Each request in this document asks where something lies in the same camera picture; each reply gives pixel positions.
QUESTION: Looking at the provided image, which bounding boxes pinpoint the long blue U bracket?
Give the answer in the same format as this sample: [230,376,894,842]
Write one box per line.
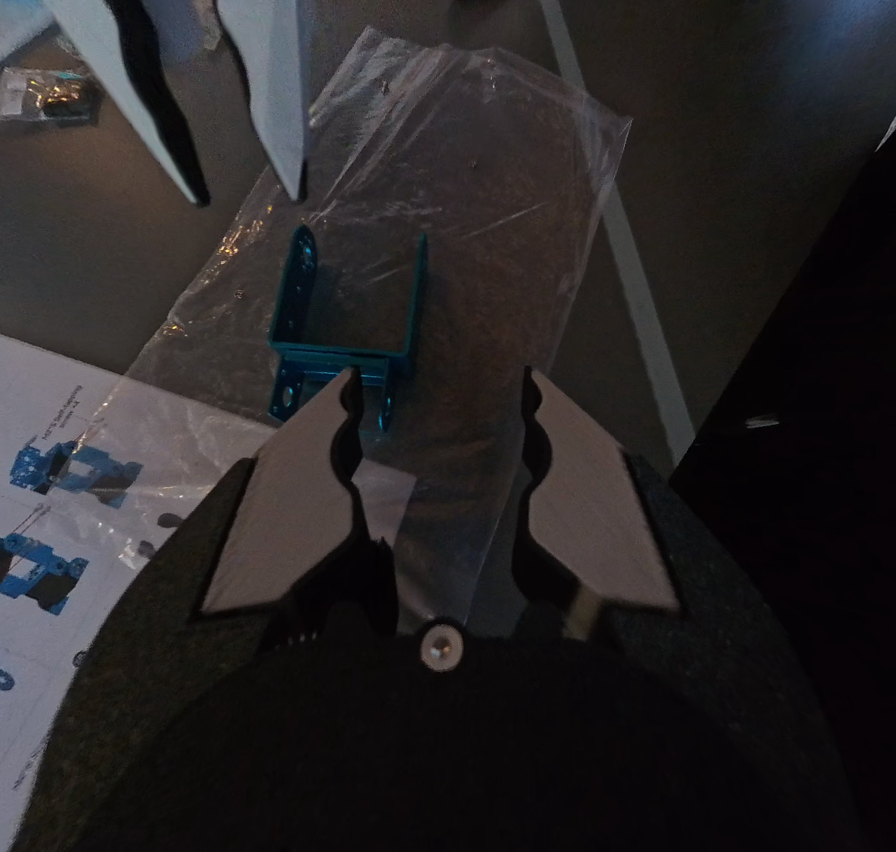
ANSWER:
[269,225,429,377]

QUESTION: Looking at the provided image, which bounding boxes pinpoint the clear plastic bag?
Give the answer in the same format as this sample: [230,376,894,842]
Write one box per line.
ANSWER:
[91,26,634,629]

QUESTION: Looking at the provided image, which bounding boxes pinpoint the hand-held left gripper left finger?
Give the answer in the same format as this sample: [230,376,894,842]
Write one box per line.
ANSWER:
[190,368,400,632]

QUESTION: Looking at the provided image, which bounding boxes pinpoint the person's dark clothing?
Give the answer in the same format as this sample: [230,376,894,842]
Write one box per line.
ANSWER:
[668,117,896,852]

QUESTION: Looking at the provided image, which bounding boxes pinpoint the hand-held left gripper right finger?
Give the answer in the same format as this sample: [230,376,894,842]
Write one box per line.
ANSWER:
[512,365,682,639]

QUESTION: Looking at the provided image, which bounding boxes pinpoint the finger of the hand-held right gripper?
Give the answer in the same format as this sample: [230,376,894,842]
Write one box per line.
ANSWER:
[24,0,211,207]
[213,0,314,203]

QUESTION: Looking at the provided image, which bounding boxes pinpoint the assembly instruction booklet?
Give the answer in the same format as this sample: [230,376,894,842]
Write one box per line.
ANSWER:
[0,334,281,790]

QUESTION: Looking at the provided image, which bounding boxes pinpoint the white foam board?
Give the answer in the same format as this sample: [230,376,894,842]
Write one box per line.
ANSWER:
[0,0,60,58]

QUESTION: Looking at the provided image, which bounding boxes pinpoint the short blue U bracket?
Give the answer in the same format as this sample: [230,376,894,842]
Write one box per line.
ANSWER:
[268,351,394,434]

